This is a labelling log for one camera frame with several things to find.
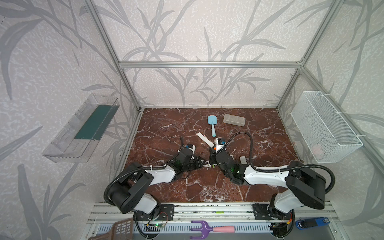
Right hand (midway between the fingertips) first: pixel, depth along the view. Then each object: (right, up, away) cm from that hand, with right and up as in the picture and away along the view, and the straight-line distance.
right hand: (210, 144), depth 84 cm
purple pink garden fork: (-3, -38, -15) cm, 41 cm away
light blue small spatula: (+3, +14, +28) cm, 32 cm away
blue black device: (+42, -33, -17) cm, 57 cm away
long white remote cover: (-2, 0, +18) cm, 18 cm away
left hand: (-2, -10, +4) cm, 11 cm away
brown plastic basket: (-42, -38, -14) cm, 59 cm away
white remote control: (-2, -13, +4) cm, 13 cm away
